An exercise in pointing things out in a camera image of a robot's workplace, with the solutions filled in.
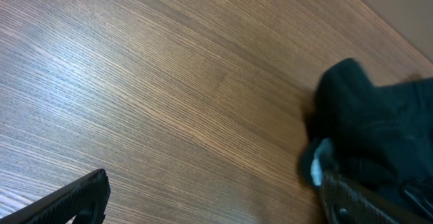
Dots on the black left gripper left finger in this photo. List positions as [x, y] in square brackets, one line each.
[82, 201]

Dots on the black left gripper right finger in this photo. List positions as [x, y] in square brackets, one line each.
[347, 202]

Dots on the black shorts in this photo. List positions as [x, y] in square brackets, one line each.
[378, 137]

